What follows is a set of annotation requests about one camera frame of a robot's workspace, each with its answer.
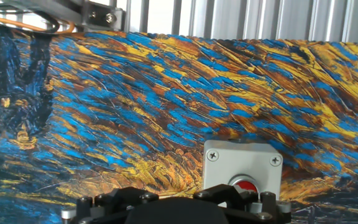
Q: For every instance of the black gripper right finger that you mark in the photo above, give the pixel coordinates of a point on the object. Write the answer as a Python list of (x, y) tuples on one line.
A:
[(253, 208)]

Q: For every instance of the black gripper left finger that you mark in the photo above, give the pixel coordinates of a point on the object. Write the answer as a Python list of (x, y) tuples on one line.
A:
[(104, 208)]

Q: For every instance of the grey box red button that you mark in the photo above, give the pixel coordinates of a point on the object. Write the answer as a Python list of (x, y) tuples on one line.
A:
[(244, 165)]

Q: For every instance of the starry night print cloth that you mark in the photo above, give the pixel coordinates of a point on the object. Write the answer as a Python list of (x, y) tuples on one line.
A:
[(179, 109)]

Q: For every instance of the aluminium frame beam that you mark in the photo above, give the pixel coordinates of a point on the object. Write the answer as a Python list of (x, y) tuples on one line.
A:
[(51, 11)]

